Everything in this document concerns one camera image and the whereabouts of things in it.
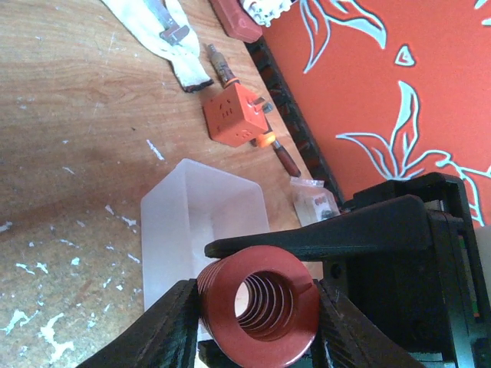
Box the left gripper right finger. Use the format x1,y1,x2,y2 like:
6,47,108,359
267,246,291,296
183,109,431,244
311,280,422,367

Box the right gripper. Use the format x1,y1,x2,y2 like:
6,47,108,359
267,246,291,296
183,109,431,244
204,172,490,367

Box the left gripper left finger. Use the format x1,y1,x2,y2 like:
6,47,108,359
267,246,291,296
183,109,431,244
79,279,199,367

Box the small clear parts bag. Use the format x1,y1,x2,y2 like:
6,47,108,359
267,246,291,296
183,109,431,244
290,177,340,227

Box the translucent plastic parts bin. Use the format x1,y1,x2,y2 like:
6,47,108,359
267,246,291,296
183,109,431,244
140,159,269,309

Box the orange cube block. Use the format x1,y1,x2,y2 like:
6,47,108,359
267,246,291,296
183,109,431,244
203,83,268,148

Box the red mat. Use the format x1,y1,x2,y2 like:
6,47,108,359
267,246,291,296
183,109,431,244
209,0,262,43

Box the white work glove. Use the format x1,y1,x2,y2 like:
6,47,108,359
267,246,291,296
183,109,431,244
104,1,213,93

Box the orange handled pliers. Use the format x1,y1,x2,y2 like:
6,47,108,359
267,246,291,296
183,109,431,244
206,44,272,148

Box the metal bracket on glove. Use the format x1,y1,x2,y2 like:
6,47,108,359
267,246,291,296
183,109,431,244
144,0,189,46

